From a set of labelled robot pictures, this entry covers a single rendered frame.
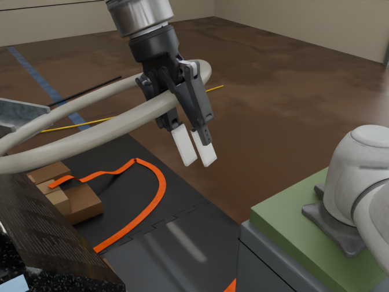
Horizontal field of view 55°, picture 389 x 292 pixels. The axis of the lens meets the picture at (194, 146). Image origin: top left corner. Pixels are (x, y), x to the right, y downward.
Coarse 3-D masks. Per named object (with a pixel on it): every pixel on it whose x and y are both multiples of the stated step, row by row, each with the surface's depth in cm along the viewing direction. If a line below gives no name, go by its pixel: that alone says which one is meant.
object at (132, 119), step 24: (96, 96) 98; (168, 96) 59; (48, 120) 92; (120, 120) 56; (144, 120) 57; (0, 144) 78; (48, 144) 56; (72, 144) 55; (96, 144) 56; (0, 168) 59; (24, 168) 57
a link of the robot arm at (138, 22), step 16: (112, 0) 54; (128, 0) 53; (144, 0) 53; (160, 0) 54; (112, 16) 56; (128, 16) 54; (144, 16) 53; (160, 16) 54; (128, 32) 55; (144, 32) 55
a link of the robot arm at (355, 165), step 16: (368, 128) 84; (384, 128) 84; (352, 144) 81; (368, 144) 79; (384, 144) 78; (336, 160) 85; (352, 160) 81; (368, 160) 78; (384, 160) 77; (336, 176) 86; (352, 176) 80; (368, 176) 78; (384, 176) 77; (336, 192) 86; (352, 192) 80; (336, 208) 89; (352, 208) 80; (352, 224) 88
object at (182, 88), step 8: (160, 72) 58; (168, 80) 58; (184, 80) 60; (168, 88) 59; (176, 88) 59; (184, 88) 60; (176, 96) 60; (184, 96) 60; (184, 104) 60; (192, 104) 60; (192, 112) 60; (192, 120) 60; (192, 128) 61
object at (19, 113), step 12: (0, 108) 99; (12, 108) 97; (24, 108) 95; (36, 108) 93; (48, 108) 93; (0, 120) 97; (12, 120) 97; (24, 120) 97; (0, 132) 86; (12, 132) 84; (36, 132) 90
